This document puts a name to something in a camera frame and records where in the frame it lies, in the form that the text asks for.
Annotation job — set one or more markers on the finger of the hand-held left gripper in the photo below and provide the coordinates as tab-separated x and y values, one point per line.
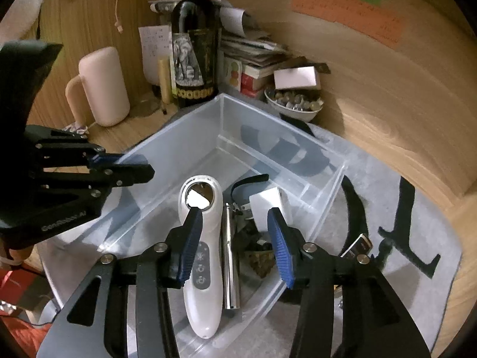
130	175
106	158

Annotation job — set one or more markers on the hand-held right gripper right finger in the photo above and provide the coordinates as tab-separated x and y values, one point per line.
283	253

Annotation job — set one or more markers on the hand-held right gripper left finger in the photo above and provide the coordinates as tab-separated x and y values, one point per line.
190	246

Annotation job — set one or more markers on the silver metal tube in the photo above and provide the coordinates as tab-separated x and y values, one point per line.
231	268

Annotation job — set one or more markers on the white charger plug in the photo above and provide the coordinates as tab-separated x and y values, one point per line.
264	205

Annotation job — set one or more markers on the white handheld massager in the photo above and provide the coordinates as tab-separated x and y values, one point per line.
203	305

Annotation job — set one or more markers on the clear plastic bin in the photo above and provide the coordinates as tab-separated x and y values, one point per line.
261	126

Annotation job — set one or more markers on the white plush toy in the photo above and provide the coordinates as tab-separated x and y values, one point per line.
18	15

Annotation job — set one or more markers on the pink mug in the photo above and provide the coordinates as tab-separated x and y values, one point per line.
106	89

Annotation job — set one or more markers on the yellow tube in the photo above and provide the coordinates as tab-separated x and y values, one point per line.
165	82

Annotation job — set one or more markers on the white note paper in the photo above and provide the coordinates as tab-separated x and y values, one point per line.
154	52

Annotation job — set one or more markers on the grey printed mat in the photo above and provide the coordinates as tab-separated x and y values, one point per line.
391	305

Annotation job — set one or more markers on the bowl of nuts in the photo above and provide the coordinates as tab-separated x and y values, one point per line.
294	113

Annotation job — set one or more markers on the dark wine bottle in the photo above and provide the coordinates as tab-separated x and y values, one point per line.
193	26

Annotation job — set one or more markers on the stack of books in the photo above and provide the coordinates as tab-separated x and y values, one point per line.
253	74

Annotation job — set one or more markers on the white card box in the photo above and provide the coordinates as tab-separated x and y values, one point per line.
296	78

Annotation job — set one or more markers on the red cloth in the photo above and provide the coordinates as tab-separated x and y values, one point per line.
18	335

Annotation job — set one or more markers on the orange sticky note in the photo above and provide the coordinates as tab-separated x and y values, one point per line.
350	16

